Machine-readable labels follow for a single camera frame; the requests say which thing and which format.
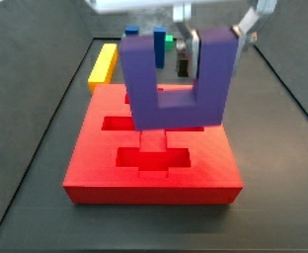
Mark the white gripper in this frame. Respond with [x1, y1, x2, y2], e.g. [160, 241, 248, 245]
[84, 0, 240, 78]

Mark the black angle fixture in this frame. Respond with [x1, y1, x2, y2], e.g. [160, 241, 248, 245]
[175, 39, 191, 78]

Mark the blue U-shaped block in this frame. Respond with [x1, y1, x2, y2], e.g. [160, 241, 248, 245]
[124, 26, 166, 68]

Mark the red board with slots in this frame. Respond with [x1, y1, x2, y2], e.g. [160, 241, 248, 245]
[63, 84, 244, 205]

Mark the purple U-shaped block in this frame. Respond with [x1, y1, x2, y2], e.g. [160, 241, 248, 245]
[120, 28, 239, 130]

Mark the green stepped block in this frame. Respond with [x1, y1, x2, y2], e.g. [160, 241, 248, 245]
[164, 35, 174, 51]

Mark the yellow long block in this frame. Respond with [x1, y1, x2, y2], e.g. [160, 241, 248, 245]
[88, 43, 119, 92]

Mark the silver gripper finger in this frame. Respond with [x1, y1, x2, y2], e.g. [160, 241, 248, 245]
[232, 0, 278, 69]

